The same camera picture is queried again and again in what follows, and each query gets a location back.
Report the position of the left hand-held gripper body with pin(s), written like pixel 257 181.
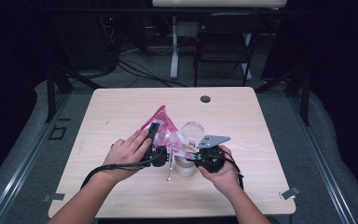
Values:
pixel 159 157

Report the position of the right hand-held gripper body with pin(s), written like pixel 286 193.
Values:
pixel 211 158

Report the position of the person's right hand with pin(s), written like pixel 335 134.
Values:
pixel 223 177

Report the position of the person's left hand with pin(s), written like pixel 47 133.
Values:
pixel 127 155

